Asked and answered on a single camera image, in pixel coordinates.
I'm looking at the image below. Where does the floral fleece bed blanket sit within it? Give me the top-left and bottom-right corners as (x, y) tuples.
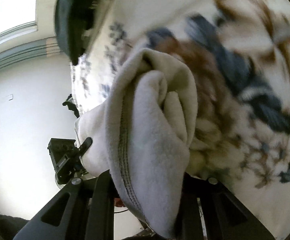
(70, 0), (290, 239)

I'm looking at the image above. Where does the green striped curtain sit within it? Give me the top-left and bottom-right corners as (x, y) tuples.
(0, 37), (62, 70)

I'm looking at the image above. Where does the beige shirt with black collar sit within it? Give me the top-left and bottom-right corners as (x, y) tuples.
(75, 48), (198, 239)

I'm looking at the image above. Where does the window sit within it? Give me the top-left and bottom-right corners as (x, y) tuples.
(0, 0), (37, 38)

